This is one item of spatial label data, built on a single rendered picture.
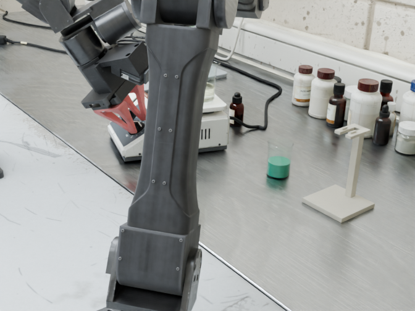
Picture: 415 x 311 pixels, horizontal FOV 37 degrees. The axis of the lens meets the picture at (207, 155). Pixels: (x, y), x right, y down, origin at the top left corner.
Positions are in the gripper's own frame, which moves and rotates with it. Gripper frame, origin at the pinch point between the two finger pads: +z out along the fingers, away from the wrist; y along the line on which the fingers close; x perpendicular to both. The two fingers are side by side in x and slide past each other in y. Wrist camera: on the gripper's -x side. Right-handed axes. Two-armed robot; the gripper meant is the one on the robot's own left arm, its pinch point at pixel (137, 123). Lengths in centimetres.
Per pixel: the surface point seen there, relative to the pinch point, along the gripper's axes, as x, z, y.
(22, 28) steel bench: 89, -3, 50
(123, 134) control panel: 3.6, 1.3, -1.4
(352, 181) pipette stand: -34.1, 17.5, 2.7
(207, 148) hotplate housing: -6.3, 11.1, 5.1
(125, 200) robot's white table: -7.6, 2.8, -15.9
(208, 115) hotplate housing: -7.8, 6.1, 8.3
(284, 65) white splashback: 7, 26, 53
